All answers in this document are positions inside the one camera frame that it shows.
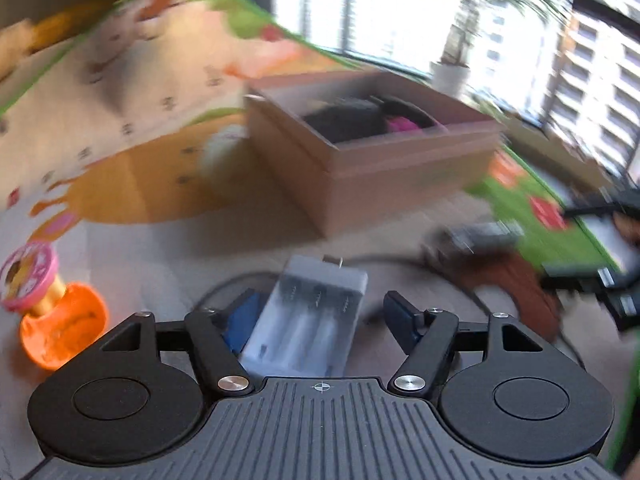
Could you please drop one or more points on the pink plastic basket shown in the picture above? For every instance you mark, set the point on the pink plastic basket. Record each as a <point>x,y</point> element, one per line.
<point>404,124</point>

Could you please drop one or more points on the black cat plush toy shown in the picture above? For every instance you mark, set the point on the black cat plush toy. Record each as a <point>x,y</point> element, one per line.
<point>345,120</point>

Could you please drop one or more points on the dark grey device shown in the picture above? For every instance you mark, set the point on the dark grey device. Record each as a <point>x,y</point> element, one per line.
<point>475,240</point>

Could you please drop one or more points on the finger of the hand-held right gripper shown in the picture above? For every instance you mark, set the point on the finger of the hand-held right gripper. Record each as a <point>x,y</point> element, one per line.
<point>610,202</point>
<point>617,295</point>

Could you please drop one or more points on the white battery charger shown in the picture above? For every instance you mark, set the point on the white battery charger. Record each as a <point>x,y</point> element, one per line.
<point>310,320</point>

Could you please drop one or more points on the cartoon bear play mat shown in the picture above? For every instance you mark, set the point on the cartoon bear play mat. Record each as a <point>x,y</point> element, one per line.
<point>150,185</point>

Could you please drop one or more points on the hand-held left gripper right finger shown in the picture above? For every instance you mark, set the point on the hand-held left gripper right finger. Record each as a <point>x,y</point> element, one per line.
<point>400,317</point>

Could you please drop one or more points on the white potted plant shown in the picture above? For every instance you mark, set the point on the white potted plant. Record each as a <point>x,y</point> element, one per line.
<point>450,77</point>

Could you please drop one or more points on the pink cardboard box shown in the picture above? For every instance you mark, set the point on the pink cardboard box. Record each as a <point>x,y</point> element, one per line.
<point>390,185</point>

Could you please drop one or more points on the orange and pink toy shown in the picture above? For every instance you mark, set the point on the orange and pink toy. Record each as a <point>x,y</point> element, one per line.
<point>65,325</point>

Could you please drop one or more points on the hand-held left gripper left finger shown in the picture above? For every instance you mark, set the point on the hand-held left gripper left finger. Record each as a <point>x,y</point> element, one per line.
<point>245,317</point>

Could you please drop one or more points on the white round object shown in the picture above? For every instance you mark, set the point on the white round object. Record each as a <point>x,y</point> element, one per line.
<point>225,152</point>

